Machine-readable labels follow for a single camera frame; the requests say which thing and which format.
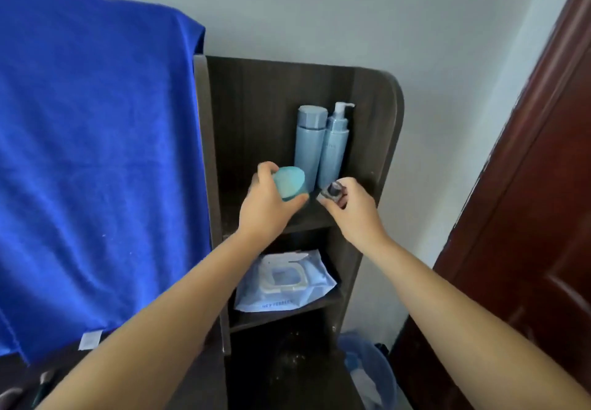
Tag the person's left hand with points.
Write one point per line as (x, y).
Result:
(264, 213)

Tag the person's right hand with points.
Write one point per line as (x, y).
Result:
(358, 220)

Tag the person's left thumb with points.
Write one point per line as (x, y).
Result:
(295, 203)

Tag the person's right thumb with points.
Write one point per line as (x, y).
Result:
(331, 205)

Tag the small dark glass jar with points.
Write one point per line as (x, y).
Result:
(333, 191)

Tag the person's right forearm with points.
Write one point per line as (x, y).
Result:
(471, 326)

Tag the person's left forearm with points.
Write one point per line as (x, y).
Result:
(147, 326)

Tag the light blue pump bottle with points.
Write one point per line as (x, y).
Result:
(334, 146)

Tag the dark wooden shelf unit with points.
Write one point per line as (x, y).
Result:
(277, 146)

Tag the light blue capped bottle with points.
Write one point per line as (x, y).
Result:
(308, 139)

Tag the wet wipes pack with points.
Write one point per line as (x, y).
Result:
(284, 282)

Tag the blue trash bin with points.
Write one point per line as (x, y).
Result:
(369, 372)

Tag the dark red wooden door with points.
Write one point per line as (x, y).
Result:
(531, 215)

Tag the blue towel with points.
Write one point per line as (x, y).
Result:
(92, 169)

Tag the white towel label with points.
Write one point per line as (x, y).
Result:
(90, 339)

